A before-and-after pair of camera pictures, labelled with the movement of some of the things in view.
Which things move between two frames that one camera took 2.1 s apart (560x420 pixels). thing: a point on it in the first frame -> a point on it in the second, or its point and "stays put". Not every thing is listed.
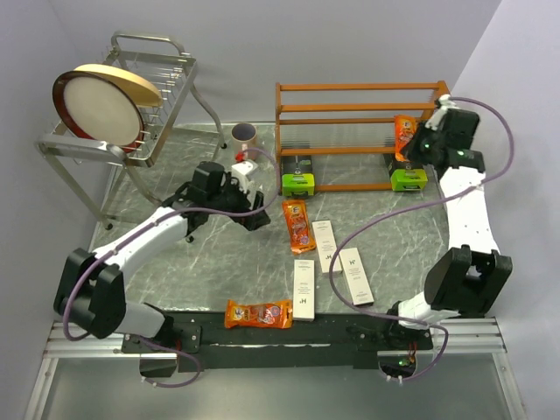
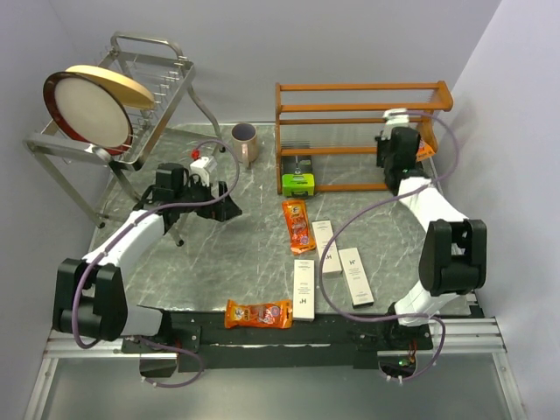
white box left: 304,290 stays put
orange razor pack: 275,313 stays put
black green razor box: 297,179 stays put
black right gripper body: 429,140 -> 383,158
